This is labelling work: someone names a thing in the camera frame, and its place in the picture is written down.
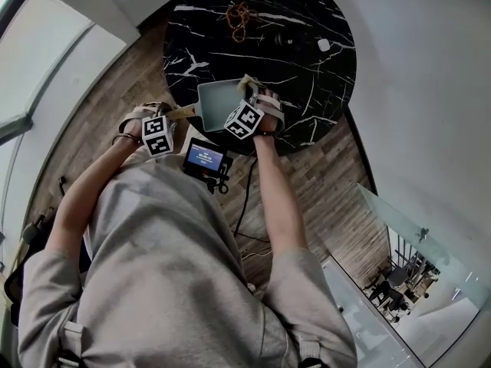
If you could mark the black cylindrical bottle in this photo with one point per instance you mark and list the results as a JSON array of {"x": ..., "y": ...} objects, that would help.
[{"x": 287, "y": 40}]

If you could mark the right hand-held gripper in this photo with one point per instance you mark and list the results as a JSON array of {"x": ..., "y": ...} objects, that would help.
[{"x": 245, "y": 119}]

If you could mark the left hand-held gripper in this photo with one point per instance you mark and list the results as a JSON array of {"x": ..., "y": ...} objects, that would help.
[{"x": 157, "y": 136}]

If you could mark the black monitor with blue screen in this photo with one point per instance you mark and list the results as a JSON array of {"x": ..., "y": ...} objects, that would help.
[{"x": 203, "y": 157}]

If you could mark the person's left hand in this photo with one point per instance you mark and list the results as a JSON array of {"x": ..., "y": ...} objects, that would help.
[{"x": 132, "y": 125}]

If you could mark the person's right forearm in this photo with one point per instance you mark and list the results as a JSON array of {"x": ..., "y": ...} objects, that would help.
[{"x": 280, "y": 198}]

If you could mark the person's left forearm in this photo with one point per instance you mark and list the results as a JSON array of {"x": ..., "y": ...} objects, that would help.
[{"x": 88, "y": 194}]

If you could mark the person's right hand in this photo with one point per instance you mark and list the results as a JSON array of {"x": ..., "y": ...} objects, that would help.
[{"x": 273, "y": 115}]

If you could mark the person in white coat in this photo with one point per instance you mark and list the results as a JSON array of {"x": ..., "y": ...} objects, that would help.
[{"x": 172, "y": 263}]

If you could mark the glass railing panel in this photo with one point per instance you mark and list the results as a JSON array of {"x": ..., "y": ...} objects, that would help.
[{"x": 422, "y": 240}]

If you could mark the small white case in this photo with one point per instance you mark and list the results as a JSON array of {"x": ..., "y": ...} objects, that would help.
[{"x": 323, "y": 45}]

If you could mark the black framed window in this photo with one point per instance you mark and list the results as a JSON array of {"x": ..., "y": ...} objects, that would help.
[{"x": 34, "y": 52}]

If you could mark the black office chair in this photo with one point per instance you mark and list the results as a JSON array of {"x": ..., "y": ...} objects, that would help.
[{"x": 389, "y": 295}]

